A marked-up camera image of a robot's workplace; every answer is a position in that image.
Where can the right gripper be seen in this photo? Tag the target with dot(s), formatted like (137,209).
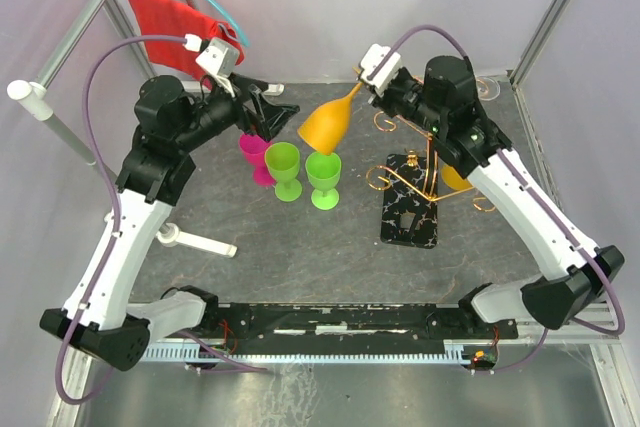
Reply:
(383,100)

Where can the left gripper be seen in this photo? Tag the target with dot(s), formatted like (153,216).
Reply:
(240,91)

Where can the pink plastic goblet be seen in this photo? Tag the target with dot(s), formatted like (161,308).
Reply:
(254,148)

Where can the green plastic goblet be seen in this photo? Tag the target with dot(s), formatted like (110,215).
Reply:
(323,173)
(283,163)

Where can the orange plastic goblet front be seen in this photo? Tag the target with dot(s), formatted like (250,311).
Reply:
(328,124)

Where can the orange plastic goblet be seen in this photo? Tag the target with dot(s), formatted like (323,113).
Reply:
(453,179)
(328,124)

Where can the clear champagne flute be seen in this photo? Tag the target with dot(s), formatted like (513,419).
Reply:
(488,88)

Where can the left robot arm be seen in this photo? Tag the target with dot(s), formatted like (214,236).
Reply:
(98,318)

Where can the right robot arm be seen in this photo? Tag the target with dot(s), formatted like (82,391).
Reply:
(574,270)

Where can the red cloth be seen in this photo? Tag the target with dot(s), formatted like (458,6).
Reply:
(171,17)

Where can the white stand foot front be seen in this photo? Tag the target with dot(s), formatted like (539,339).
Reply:
(200,242)

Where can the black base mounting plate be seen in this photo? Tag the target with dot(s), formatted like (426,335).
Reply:
(264,328)

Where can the grey clothes stand pole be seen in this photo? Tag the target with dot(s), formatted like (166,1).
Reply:
(30,95)

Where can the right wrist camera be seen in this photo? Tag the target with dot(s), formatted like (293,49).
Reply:
(376,73)

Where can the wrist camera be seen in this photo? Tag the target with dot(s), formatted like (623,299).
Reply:
(216,56)
(376,73)

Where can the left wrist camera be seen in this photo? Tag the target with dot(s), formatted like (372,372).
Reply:
(216,56)

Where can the gold wire wine glass rack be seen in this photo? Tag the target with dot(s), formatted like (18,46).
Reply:
(412,188)

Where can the white cable duct strip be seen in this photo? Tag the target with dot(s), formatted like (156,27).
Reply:
(187,351)

